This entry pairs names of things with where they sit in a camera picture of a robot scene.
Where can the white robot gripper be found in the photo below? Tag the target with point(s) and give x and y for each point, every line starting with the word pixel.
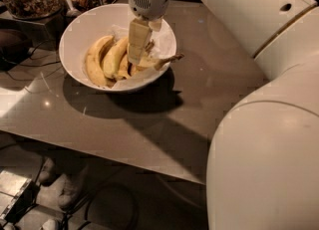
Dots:
pixel 150 3

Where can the yellow banana with long stem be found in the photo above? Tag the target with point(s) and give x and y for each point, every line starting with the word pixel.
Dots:
pixel 147 61

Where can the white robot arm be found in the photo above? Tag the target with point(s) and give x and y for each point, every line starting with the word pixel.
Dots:
pixel 263 164

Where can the white paper bowl liner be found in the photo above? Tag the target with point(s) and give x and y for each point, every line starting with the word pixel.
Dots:
pixel 164 48

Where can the white ceramic bowl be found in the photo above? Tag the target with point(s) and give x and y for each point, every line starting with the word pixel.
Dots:
pixel 88 28

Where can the middle yellow banana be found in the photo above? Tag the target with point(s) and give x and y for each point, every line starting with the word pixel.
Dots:
pixel 111 61

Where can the small hidden yellow banana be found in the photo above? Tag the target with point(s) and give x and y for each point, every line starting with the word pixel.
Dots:
pixel 123 71

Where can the left yellow banana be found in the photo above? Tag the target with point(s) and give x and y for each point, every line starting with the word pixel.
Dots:
pixel 94 56

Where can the white scoop spoon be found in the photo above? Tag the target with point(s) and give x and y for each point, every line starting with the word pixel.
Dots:
pixel 72 11

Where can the dark round object left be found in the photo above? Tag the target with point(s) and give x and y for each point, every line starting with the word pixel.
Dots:
pixel 14 48

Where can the white shoe on floor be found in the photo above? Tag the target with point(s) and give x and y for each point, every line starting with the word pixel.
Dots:
pixel 72 187

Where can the metal box on floor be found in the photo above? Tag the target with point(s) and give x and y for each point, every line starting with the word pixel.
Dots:
pixel 15 193

